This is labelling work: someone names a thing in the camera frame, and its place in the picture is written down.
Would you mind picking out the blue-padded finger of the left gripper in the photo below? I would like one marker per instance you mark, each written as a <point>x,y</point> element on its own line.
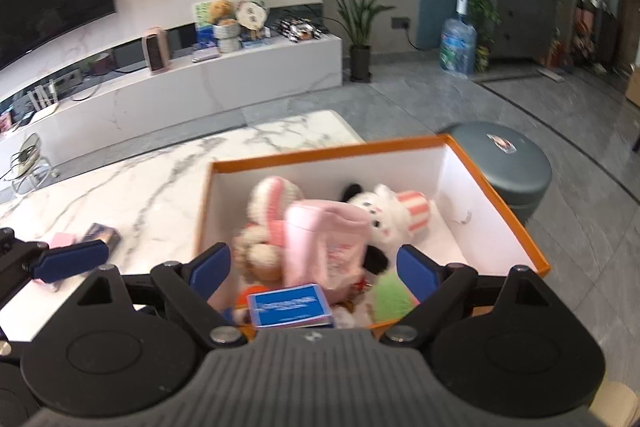
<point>60,263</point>

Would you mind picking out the dark grey drawer cabinet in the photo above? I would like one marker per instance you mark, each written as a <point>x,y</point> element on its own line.
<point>525,29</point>

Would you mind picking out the orange cardboard shoe box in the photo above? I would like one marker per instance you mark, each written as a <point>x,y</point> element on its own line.
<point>470,222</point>

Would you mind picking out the pink fabric pouch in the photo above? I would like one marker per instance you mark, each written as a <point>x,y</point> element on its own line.
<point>325,243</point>

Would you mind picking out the white wifi router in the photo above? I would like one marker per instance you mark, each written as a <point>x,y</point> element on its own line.
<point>44,100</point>

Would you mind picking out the cream crochet bunny doll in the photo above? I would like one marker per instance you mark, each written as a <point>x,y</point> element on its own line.
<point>257,250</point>

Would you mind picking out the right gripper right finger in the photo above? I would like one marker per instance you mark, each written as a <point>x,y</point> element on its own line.
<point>440,291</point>

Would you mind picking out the potted green leafy plant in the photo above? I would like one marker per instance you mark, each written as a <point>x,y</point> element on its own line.
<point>357,18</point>

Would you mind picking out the white knitted pot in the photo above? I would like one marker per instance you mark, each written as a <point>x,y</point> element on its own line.
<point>227,34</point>

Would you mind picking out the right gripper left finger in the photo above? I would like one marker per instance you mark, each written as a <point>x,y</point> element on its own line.
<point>185,290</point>

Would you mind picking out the white marble tv console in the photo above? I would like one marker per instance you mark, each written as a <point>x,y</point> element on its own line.
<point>140,103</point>

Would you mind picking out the small blue booklet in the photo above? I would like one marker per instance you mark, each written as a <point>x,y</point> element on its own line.
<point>299,306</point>

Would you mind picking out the white round paper fan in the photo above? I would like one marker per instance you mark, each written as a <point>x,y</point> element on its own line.
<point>251,15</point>

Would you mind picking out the pink small space heater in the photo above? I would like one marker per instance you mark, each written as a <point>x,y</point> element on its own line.
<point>156,50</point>

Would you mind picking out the large blue water bottle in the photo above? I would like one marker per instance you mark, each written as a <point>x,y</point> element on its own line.
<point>458,43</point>

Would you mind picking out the black white toy car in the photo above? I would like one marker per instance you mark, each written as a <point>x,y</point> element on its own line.
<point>298,30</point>

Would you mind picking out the brown teddy bear on shelf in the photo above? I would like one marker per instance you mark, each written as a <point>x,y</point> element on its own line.
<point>220,12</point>

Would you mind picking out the white plush with striped hat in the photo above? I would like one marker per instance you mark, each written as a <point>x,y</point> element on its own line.
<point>396,217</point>

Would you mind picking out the small white desk fan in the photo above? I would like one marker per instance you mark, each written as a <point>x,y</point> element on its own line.
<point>28,168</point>

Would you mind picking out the pink fluffy peach plush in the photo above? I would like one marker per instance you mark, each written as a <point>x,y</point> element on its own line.
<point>390,299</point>

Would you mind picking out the grey round ottoman stool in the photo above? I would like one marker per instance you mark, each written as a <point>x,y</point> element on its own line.
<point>516,167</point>

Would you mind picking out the green picture box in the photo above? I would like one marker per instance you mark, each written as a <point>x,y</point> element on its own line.
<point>204,27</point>

